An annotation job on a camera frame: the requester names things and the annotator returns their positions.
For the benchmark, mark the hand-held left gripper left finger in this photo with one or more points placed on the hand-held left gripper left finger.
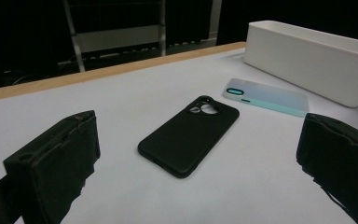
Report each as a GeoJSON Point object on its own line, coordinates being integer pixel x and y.
{"type": "Point", "coordinates": [52, 168]}

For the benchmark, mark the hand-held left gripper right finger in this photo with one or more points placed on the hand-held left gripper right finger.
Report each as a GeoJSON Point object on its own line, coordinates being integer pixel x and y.
{"type": "Point", "coordinates": [341, 158]}

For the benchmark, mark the pale teal phone case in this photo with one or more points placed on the pale teal phone case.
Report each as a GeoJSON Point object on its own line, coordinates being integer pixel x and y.
{"type": "Point", "coordinates": [268, 96]}

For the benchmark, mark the white rectangular box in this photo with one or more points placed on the white rectangular box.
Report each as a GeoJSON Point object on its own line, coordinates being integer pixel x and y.
{"type": "Point", "coordinates": [307, 63]}

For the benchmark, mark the black phone case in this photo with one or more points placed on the black phone case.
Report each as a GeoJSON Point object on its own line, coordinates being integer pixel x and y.
{"type": "Point", "coordinates": [183, 141]}

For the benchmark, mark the white table mat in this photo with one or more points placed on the white table mat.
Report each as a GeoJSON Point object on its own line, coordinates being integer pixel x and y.
{"type": "Point", "coordinates": [105, 105]}

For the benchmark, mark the grey metal stand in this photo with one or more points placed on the grey metal stand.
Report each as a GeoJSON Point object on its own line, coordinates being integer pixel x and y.
{"type": "Point", "coordinates": [118, 39]}

